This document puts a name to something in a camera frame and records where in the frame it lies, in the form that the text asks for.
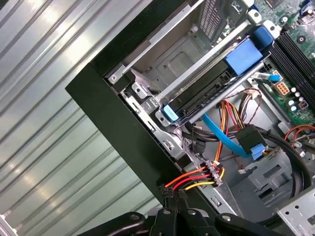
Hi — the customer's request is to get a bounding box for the grey metal drive cage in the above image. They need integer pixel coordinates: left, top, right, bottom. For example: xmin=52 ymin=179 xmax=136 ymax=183
xmin=277 ymin=189 xmax=315 ymax=236

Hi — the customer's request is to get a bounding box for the orange red yellow power wire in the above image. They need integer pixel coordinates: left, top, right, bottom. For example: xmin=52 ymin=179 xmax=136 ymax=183
xmin=164 ymin=161 xmax=226 ymax=191

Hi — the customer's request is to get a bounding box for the black open PC case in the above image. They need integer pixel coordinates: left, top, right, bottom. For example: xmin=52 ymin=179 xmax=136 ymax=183
xmin=65 ymin=0 xmax=315 ymax=236

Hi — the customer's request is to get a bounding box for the green motherboard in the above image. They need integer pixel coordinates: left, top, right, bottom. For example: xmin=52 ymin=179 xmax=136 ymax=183
xmin=253 ymin=0 xmax=315 ymax=128

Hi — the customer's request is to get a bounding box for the grey metal disk bay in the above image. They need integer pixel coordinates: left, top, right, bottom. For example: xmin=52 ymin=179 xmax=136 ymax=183
xmin=104 ymin=0 xmax=283 ymax=126

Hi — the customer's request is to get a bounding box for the hard disk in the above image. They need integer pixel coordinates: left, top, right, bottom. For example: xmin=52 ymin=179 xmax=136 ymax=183
xmin=161 ymin=26 xmax=275 ymax=123

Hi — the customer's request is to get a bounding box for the blue data wire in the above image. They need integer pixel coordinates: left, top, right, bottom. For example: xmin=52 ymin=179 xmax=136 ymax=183
xmin=203 ymin=113 xmax=268 ymax=161

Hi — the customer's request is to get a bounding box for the black RAM slot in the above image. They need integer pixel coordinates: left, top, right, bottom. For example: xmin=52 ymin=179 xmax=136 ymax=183
xmin=280 ymin=23 xmax=315 ymax=72
xmin=273 ymin=36 xmax=315 ymax=93

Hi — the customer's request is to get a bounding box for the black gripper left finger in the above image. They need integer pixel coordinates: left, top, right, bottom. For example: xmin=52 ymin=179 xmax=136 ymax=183
xmin=78 ymin=185 xmax=178 ymax=236

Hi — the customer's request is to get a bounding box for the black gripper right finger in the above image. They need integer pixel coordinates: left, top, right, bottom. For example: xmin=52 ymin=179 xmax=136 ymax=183
xmin=178 ymin=188 xmax=273 ymax=236

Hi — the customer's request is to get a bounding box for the orange red wire bundle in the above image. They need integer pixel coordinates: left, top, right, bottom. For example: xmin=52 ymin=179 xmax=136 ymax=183
xmin=284 ymin=124 xmax=315 ymax=146

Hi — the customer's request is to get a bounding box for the power wire with black plug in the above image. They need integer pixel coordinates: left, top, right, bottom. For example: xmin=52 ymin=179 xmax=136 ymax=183
xmin=218 ymin=99 xmax=262 ymax=153

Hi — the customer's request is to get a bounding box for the thin dark wire bundle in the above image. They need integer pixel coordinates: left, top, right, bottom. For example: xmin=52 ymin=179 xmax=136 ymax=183
xmin=239 ymin=88 xmax=262 ymax=124

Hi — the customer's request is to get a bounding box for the thick black cable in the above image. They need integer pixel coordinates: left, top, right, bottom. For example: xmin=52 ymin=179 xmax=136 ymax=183
xmin=255 ymin=127 xmax=315 ymax=200

